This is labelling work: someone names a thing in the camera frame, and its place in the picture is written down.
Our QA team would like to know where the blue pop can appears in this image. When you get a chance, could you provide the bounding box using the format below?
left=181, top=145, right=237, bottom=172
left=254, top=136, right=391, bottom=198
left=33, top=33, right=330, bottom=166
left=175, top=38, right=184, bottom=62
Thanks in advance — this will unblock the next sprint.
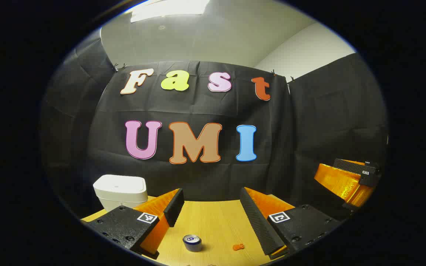
left=182, top=234, right=203, bottom=253

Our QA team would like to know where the white desktop garbage bin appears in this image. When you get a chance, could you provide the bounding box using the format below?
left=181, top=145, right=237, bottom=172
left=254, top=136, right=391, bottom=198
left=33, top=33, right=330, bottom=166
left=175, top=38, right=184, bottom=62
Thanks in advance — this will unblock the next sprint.
left=93, top=174, right=149, bottom=213

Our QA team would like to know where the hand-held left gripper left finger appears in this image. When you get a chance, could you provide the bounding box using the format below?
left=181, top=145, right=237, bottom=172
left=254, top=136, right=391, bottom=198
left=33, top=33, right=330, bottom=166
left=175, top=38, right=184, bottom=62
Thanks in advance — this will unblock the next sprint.
left=82, top=188, right=185, bottom=260

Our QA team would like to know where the black backdrop cloth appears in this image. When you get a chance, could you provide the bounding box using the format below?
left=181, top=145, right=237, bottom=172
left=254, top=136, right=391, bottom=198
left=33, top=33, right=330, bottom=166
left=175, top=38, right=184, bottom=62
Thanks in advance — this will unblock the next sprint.
left=39, top=36, right=389, bottom=222

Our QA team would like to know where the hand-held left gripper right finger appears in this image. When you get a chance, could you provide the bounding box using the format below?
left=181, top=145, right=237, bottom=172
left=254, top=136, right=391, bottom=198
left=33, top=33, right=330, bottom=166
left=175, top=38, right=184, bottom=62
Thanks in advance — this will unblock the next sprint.
left=239, top=187, right=344, bottom=260

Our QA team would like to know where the wooden desktop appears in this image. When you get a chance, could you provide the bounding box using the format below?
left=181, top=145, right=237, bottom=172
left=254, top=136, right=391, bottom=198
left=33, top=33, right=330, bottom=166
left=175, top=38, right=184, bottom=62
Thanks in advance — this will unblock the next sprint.
left=81, top=195, right=299, bottom=266

